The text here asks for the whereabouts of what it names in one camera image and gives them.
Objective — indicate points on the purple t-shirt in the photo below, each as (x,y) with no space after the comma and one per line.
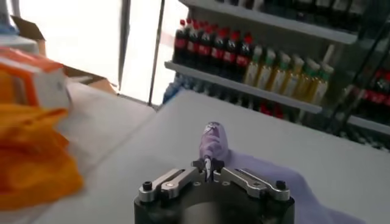
(213,143)

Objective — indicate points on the red cap cola bottle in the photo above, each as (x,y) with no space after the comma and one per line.
(217,53)
(192,47)
(204,50)
(180,44)
(243,61)
(230,57)

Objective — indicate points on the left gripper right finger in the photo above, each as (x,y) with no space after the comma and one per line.
(256,185)

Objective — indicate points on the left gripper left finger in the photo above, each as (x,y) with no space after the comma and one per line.
(173,182)

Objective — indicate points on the black slanted pole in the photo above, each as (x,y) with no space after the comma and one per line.
(156,51)

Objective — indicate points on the grey slanted beam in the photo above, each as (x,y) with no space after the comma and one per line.
(124,45)

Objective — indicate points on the orange white carton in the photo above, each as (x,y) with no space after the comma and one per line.
(30,79)

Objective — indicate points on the grey metal shelf rack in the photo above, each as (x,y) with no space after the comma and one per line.
(371,125)
(243,87)

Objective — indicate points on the orange cloth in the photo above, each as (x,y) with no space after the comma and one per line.
(30,158)

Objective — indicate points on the yellow juice bottle white cap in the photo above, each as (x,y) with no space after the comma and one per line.
(252,73)
(264,76)
(306,86)
(291,83)
(278,79)
(320,89)

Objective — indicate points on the open cardboard box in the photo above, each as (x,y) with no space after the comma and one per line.
(91,80)

